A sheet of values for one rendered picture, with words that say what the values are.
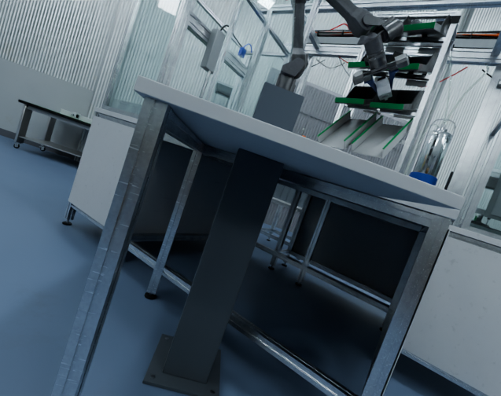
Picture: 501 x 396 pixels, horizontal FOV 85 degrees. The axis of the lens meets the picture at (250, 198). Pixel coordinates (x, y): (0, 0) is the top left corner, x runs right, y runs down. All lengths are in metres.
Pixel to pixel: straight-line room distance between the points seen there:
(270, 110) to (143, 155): 0.50
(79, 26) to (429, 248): 6.25
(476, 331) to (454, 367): 0.20
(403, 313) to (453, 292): 0.74
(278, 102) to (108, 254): 0.67
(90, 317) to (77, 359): 0.09
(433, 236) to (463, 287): 0.77
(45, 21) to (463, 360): 6.96
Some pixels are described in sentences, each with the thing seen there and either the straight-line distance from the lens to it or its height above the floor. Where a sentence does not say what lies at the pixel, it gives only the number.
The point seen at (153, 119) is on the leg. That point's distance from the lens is 0.58.
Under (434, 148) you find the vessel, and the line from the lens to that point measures 2.06.
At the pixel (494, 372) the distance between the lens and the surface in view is 1.86.
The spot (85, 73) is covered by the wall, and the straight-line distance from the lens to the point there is 6.18.
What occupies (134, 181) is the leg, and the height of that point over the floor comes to 0.67.
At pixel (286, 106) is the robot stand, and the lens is 0.96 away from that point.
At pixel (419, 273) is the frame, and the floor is 0.64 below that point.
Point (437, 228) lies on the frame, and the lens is 1.01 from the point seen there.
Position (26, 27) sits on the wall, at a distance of 6.86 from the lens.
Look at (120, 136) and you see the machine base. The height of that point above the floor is 0.73.
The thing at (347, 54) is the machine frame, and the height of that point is 2.01.
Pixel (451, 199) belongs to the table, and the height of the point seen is 0.84.
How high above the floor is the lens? 0.75
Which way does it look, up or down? 4 degrees down
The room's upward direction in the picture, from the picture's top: 19 degrees clockwise
